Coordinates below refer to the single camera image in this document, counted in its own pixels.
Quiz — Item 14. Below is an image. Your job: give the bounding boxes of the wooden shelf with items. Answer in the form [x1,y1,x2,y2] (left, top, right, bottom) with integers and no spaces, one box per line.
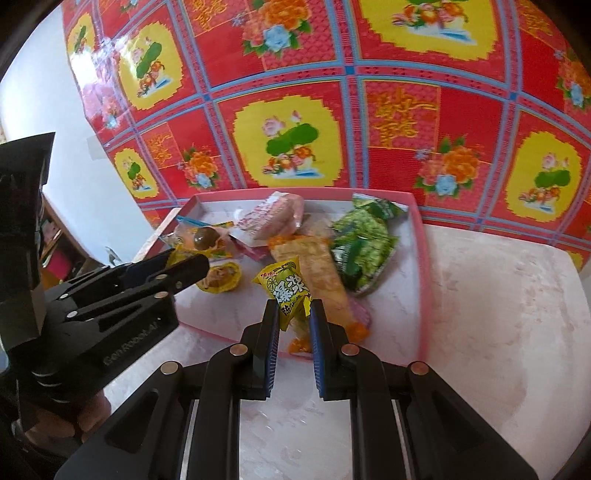
[40,195,103,290]

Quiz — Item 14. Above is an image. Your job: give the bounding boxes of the red shallow cardboard box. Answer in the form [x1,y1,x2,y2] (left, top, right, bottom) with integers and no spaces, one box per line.
[134,188,431,365]

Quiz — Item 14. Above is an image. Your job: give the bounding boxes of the purple tin box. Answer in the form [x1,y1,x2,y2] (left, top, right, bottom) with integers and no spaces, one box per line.
[348,296,372,329]

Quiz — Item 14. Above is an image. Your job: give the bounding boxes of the yellow snack packet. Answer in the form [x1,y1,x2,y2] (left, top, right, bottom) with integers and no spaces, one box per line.
[252,257,312,331]

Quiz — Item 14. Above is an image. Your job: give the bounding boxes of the orange cracker packet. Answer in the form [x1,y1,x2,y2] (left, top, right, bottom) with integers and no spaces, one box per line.
[267,235,370,344]

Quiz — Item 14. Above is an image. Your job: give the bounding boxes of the left hand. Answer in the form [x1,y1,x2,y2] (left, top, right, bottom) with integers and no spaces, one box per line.
[23,391,111,445]

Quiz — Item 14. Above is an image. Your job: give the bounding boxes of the round yellow jelly cup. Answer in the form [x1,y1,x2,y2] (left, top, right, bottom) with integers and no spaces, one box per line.
[197,262,242,294]

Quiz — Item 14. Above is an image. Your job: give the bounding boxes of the brown ball candy packet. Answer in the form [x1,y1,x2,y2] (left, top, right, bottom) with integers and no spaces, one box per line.
[161,221,233,260]

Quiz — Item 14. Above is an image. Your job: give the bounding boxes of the pink jelly pouch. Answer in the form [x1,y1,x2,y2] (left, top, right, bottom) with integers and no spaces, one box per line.
[229,191,304,249]

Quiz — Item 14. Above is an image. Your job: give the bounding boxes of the red floral wall cloth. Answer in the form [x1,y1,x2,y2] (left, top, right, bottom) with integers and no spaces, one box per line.
[61,0,590,268]

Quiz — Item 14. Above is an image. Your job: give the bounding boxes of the green pea snack bag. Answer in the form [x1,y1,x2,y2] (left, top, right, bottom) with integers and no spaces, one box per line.
[329,193,409,296]

